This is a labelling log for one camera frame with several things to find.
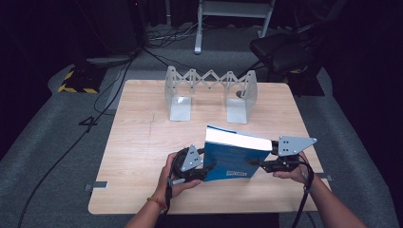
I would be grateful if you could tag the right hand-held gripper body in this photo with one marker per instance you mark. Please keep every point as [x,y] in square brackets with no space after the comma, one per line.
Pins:
[293,148]

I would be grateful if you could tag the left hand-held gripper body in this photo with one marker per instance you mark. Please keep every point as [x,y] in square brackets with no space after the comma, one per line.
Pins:
[190,161]

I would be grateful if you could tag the blue book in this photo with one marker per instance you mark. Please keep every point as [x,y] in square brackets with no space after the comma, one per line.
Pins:
[233,158]

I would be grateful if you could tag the person's right hand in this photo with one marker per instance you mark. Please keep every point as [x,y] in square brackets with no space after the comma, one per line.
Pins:
[294,175]

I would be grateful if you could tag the person's left hand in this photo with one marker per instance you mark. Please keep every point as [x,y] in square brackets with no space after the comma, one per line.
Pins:
[163,183]

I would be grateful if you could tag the grey expandable metal book rack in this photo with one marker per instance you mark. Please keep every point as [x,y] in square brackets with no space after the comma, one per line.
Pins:
[180,104]

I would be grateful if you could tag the black chair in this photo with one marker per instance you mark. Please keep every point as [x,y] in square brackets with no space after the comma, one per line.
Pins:
[282,52]

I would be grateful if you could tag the yellow black striped floor ramp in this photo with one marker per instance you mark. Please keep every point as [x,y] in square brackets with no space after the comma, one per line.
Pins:
[83,79]

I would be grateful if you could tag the dark equipment cabinet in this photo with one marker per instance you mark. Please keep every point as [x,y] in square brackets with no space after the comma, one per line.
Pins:
[107,28]

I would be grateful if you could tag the white metal stand frame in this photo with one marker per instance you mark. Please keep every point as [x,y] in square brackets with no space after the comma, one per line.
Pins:
[199,28]

